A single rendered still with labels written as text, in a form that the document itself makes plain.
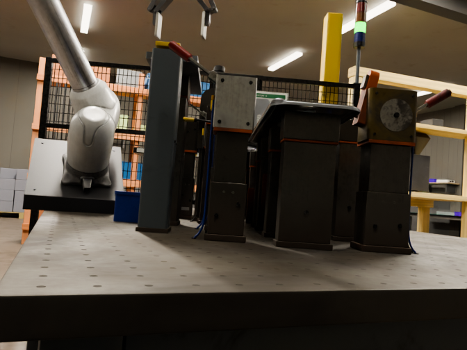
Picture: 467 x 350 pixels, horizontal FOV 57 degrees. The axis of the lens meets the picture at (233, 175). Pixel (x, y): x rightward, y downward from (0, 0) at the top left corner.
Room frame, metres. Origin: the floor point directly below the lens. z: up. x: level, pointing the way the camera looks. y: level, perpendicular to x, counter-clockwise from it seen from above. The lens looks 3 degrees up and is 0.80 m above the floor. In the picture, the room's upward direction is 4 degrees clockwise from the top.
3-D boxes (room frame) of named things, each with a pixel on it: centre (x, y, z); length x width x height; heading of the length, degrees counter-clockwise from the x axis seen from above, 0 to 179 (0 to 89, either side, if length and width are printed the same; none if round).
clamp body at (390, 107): (0.97, -0.35, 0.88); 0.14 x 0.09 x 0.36; 92
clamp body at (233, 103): (0.95, 0.02, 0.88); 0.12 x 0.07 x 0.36; 92
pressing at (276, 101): (1.53, -0.14, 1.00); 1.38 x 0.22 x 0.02; 2
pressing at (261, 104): (2.28, -0.11, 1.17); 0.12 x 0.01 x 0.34; 92
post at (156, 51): (1.04, 0.18, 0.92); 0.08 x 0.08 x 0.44; 2
